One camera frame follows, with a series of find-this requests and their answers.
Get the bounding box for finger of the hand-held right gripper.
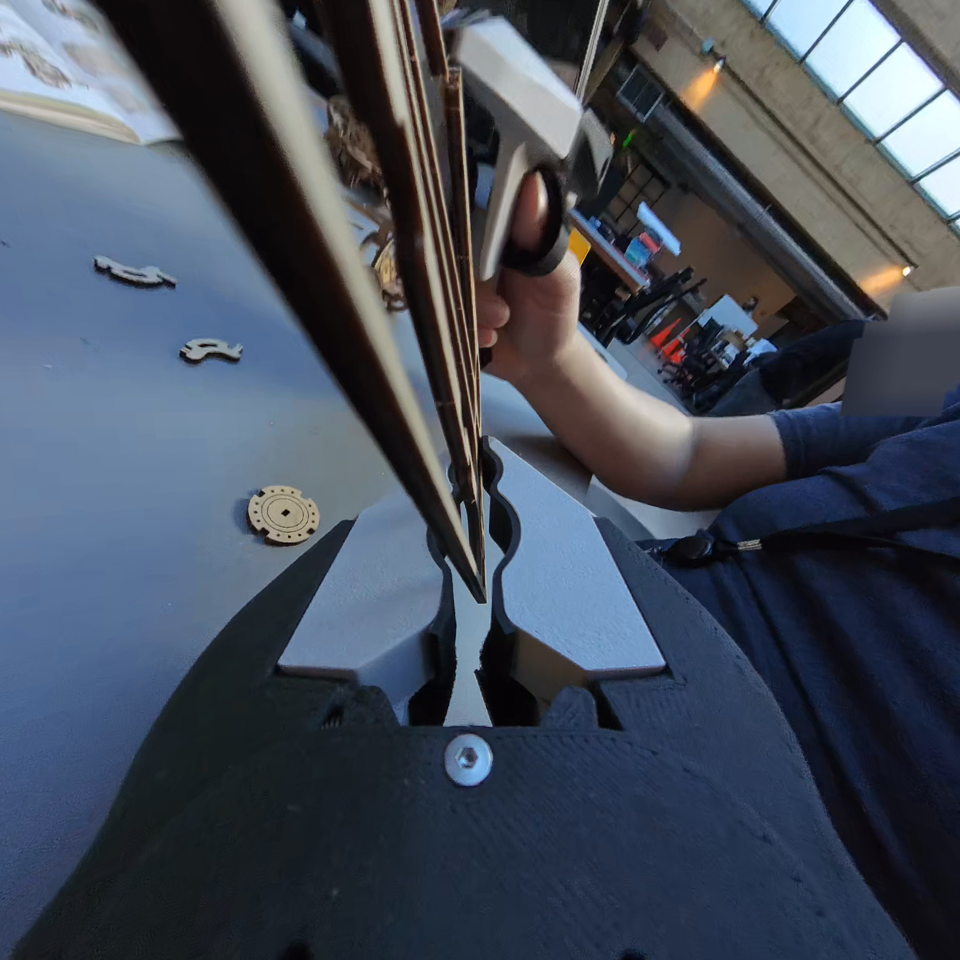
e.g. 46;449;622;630
452;17;585;155

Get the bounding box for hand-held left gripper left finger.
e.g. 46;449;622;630
277;487;456;721

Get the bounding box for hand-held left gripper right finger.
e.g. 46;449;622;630
486;437;669;721

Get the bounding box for laser-cut wooden parts sheet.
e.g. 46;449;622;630
93;0;490;606

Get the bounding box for person's right forearm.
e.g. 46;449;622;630
517;330;789;511

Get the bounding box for partly built wooden model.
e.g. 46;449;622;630
326;96;410;312

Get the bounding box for person's right hand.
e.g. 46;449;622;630
476;174;585;384

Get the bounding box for round wooden gear disc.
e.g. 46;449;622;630
247;485;321;546

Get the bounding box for person's navy shirt torso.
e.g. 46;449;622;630
637;397;960;960

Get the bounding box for open instruction booklet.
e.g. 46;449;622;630
0;0;181;145

